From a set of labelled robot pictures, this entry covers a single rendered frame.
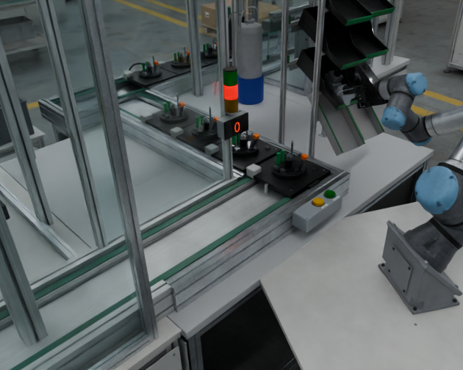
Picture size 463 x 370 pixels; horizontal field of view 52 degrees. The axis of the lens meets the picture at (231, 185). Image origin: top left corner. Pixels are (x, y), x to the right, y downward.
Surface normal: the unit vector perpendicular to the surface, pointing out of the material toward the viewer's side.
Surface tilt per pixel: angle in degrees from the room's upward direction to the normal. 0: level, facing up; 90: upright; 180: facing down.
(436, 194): 53
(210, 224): 0
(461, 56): 90
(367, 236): 0
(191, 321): 0
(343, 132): 45
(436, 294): 90
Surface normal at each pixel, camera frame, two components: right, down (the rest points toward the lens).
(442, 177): -0.77, -0.33
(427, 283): 0.22, 0.53
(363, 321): -0.03, -0.84
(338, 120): 0.37, -0.28
